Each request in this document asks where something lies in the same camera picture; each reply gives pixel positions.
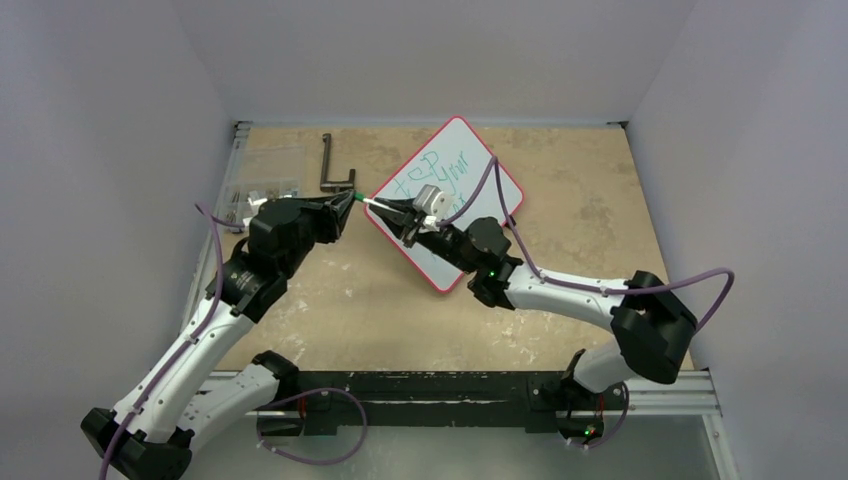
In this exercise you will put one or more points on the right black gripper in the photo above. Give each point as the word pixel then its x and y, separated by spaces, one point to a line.
pixel 413 227

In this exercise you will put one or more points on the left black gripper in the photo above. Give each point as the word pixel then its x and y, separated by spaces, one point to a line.
pixel 321 209

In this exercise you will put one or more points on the white green whiteboard marker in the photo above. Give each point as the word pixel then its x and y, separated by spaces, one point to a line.
pixel 374 204

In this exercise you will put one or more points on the pink framed whiteboard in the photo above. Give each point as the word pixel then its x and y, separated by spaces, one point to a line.
pixel 453 159

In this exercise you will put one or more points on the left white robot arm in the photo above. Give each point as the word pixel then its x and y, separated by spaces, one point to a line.
pixel 257 273

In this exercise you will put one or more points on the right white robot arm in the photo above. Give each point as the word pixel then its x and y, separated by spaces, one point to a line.
pixel 651 328

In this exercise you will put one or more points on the clear plastic screw box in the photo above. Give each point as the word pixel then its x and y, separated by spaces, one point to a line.
pixel 278 171

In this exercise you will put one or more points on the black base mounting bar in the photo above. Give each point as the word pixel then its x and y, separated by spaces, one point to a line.
pixel 321 402

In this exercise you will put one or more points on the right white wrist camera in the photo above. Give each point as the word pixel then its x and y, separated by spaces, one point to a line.
pixel 431 206

